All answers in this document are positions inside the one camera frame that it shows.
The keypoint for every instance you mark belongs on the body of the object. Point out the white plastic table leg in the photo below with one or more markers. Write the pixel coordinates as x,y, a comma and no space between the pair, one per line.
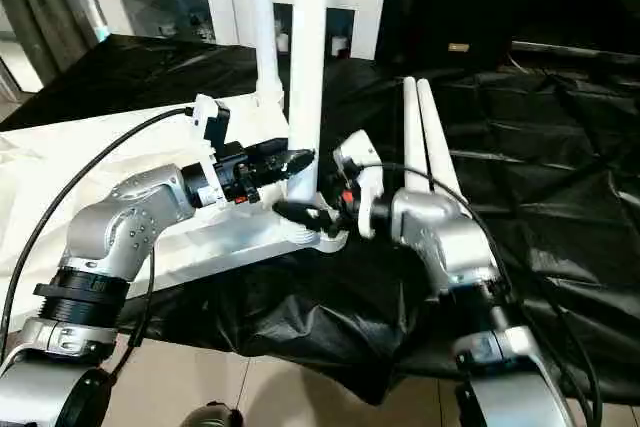
412,137
262,27
306,67
438,147

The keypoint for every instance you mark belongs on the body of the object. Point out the white plastic table top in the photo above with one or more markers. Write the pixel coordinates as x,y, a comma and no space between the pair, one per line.
100,157

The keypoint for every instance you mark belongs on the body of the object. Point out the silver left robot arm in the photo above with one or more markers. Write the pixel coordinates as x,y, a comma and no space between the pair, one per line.
120,227

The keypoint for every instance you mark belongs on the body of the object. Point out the black plastic mat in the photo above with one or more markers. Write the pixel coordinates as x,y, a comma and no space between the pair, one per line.
350,317

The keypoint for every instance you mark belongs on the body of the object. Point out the small orange label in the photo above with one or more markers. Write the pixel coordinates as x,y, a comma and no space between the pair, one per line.
458,47

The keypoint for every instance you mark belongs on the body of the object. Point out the grey curtain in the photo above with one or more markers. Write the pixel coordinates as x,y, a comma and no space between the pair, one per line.
40,7

